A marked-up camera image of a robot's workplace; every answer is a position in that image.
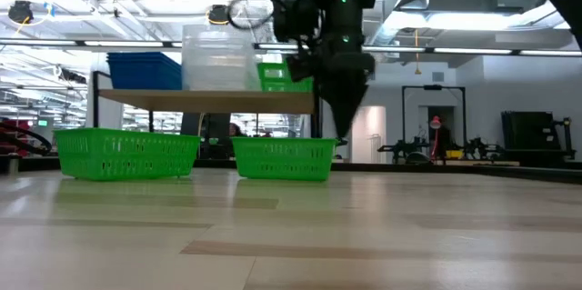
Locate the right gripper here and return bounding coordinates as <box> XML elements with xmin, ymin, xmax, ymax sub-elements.
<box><xmin>286</xmin><ymin>0</ymin><xmax>377</xmax><ymax>146</ymax></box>

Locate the green plastic basket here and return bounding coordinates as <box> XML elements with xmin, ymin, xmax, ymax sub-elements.
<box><xmin>54</xmin><ymin>126</ymin><xmax>202</xmax><ymax>182</ymax></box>
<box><xmin>230</xmin><ymin>136</ymin><xmax>338</xmax><ymax>182</ymax></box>
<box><xmin>256</xmin><ymin>61</ymin><xmax>316</xmax><ymax>94</ymax></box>

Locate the blue plastic basket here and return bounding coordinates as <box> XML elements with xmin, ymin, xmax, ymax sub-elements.
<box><xmin>107</xmin><ymin>60</ymin><xmax>183</xmax><ymax>91</ymax></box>
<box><xmin>106</xmin><ymin>51</ymin><xmax>181</xmax><ymax>59</ymax></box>
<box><xmin>107</xmin><ymin>55</ymin><xmax>182</xmax><ymax>65</ymax></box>

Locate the black background robot rig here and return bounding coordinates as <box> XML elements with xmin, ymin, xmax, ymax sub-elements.
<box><xmin>463</xmin><ymin>137</ymin><xmax>506</xmax><ymax>162</ymax></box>
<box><xmin>376</xmin><ymin>137</ymin><xmax>431</xmax><ymax>165</ymax></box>

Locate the ceiling light strip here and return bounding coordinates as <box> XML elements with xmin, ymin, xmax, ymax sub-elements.
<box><xmin>434</xmin><ymin>47</ymin><xmax>514</xmax><ymax>55</ymax></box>
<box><xmin>0</xmin><ymin>39</ymin><xmax>76</xmax><ymax>46</ymax></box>
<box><xmin>84</xmin><ymin>40</ymin><xmax>165</xmax><ymax>48</ymax></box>

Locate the red lamp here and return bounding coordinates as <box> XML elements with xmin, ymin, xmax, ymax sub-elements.
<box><xmin>429</xmin><ymin>115</ymin><xmax>443</xmax><ymax>160</ymax></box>

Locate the black ceiling device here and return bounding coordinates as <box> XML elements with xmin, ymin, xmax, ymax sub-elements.
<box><xmin>7</xmin><ymin>0</ymin><xmax>35</xmax><ymax>25</ymax></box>
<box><xmin>207</xmin><ymin>3</ymin><xmax>231</xmax><ymax>26</ymax></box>

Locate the person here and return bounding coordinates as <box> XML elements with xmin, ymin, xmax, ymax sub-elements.
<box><xmin>228</xmin><ymin>122</ymin><xmax>246</xmax><ymax>145</ymax></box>

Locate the black equipment rack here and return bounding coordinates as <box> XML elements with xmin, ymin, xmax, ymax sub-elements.
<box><xmin>501</xmin><ymin>111</ymin><xmax>577</xmax><ymax>162</ymax></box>

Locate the red and black machine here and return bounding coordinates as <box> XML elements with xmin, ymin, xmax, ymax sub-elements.
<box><xmin>0</xmin><ymin>118</ymin><xmax>54</xmax><ymax>158</ymax></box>

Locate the black door frame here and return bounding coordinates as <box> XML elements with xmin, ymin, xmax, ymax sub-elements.
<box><xmin>401</xmin><ymin>85</ymin><xmax>467</xmax><ymax>155</ymax></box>

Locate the hanging yellow cord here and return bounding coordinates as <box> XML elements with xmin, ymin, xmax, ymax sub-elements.
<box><xmin>412</xmin><ymin>28</ymin><xmax>420</xmax><ymax>75</ymax></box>

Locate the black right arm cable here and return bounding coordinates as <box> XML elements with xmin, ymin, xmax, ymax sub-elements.
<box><xmin>226</xmin><ymin>0</ymin><xmax>276</xmax><ymax>32</ymax></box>

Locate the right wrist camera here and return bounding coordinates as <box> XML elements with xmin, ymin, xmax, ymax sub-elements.
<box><xmin>272</xmin><ymin>0</ymin><xmax>320</xmax><ymax>44</ymax></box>

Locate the wooden shelf with black frame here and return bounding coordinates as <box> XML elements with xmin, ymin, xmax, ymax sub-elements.
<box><xmin>92</xmin><ymin>70</ymin><xmax>325</xmax><ymax>141</ymax></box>

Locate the black aluminium frame rail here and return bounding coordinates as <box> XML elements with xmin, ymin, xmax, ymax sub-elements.
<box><xmin>331</xmin><ymin>161</ymin><xmax>582</xmax><ymax>185</ymax></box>
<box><xmin>0</xmin><ymin>155</ymin><xmax>60</xmax><ymax>175</ymax></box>

